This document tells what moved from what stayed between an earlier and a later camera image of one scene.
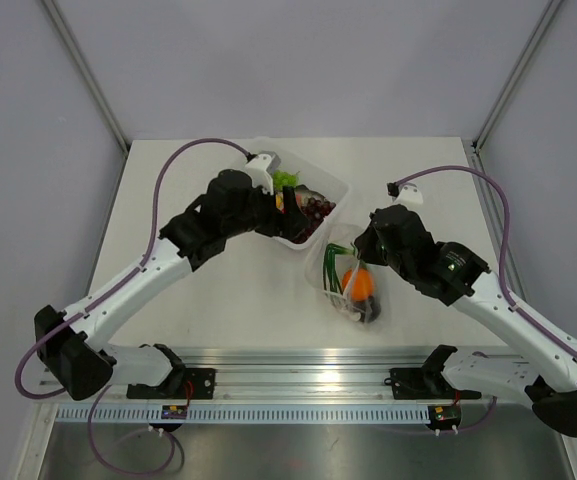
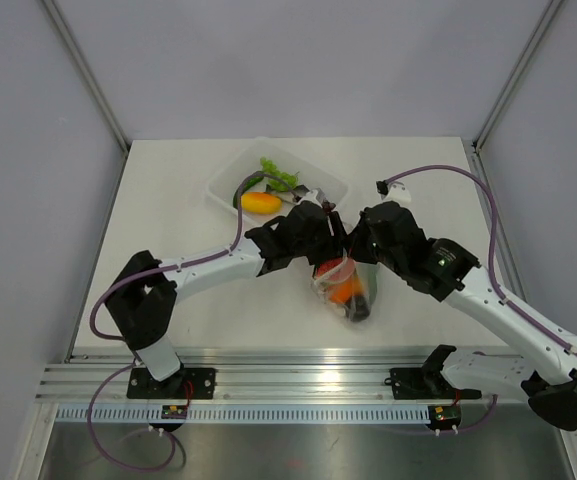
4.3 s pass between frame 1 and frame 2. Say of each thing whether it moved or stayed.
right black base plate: stayed
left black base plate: stayed
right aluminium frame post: stayed
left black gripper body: moved
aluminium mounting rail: stayed
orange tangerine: moved
